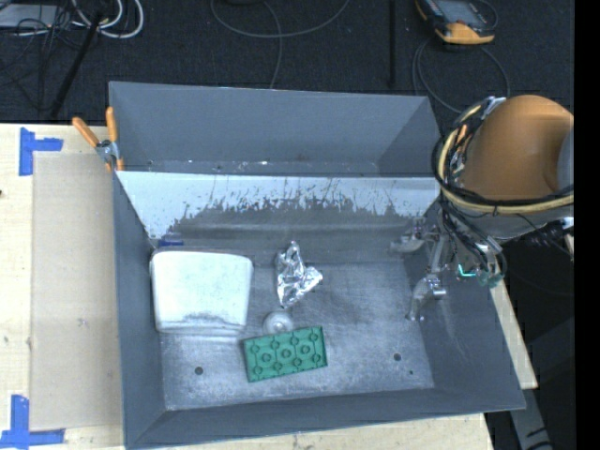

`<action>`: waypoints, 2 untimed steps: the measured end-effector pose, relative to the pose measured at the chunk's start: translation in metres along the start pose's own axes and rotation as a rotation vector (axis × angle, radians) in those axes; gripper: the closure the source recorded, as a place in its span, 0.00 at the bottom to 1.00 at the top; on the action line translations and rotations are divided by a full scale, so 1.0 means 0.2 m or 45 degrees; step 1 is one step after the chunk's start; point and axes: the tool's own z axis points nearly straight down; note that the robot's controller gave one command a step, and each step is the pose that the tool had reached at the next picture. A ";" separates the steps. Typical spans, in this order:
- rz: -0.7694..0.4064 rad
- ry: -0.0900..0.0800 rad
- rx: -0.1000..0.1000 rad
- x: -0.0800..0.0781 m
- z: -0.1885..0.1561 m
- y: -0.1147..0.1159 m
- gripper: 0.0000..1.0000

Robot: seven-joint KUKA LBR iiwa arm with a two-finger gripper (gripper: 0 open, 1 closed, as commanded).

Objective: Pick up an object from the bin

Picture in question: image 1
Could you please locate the crumpled silver foil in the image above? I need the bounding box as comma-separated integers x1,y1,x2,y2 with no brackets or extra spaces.
273,240,324,310

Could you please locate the dark green flat block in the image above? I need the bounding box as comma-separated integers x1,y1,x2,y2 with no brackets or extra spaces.
240,325,329,384

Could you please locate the small clear glass cup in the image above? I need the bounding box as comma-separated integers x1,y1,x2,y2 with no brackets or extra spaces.
262,310,294,337

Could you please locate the grey metal bin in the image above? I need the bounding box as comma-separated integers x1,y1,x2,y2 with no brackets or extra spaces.
107,81,527,449

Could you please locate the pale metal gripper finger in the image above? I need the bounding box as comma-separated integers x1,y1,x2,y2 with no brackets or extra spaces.
405,273,447,323
389,217,428,254

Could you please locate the pale wood flat board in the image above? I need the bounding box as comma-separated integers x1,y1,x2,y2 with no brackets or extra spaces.
28,151,124,433

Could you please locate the white plastic tub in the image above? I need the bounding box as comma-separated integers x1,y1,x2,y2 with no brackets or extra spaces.
148,247,255,338

